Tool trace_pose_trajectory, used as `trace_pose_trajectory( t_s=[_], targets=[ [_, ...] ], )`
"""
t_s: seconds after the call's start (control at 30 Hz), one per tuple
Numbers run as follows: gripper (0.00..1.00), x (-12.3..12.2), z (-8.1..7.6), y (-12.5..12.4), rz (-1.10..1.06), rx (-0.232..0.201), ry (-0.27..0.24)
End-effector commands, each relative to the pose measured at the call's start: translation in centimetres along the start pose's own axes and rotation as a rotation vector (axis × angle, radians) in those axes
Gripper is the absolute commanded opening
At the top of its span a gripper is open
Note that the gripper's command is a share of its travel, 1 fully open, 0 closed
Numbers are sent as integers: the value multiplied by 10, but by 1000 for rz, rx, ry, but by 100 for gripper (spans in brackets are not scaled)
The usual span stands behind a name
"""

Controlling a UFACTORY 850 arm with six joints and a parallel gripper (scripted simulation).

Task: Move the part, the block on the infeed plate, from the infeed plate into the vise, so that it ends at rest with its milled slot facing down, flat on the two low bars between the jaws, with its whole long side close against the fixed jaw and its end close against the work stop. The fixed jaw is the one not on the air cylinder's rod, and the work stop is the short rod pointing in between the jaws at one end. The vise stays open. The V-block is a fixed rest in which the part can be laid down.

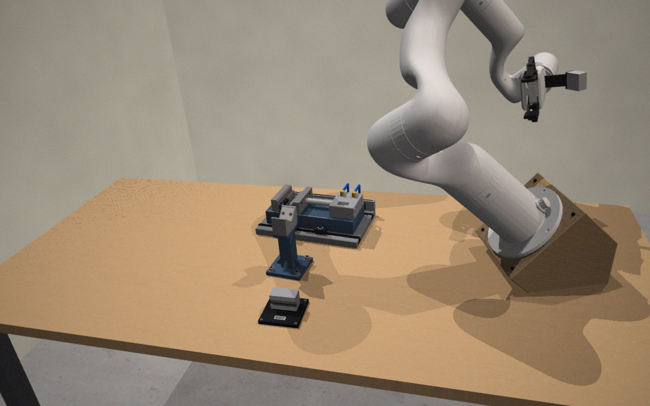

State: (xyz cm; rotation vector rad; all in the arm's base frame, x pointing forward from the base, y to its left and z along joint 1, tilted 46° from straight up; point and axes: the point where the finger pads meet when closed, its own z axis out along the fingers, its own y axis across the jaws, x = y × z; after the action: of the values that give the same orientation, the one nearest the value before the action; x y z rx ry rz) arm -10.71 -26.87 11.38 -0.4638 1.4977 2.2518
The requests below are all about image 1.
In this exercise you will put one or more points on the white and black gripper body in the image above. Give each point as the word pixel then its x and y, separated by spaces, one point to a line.
pixel 533 90

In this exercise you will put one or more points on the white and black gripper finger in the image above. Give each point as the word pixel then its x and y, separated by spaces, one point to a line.
pixel 530 75
pixel 532 115

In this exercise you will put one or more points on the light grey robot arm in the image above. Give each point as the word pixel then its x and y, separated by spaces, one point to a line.
pixel 419 140

